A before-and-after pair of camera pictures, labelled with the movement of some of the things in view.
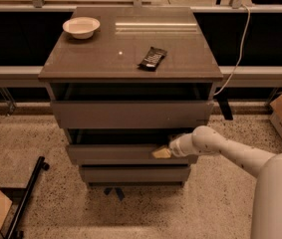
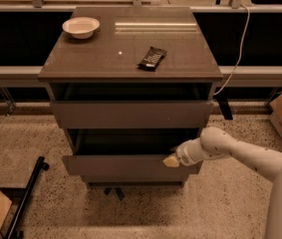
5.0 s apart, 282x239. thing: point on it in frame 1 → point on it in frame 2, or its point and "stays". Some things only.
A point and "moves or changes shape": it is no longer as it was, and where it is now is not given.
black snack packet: (152, 59) stays
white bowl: (81, 27) stays
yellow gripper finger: (163, 152) → (171, 161)
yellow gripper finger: (173, 137) → (175, 147)
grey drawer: (124, 154) moves or changes shape
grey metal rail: (243, 77) stays
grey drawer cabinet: (125, 82) stays
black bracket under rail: (222, 99) stays
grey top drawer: (133, 115) stays
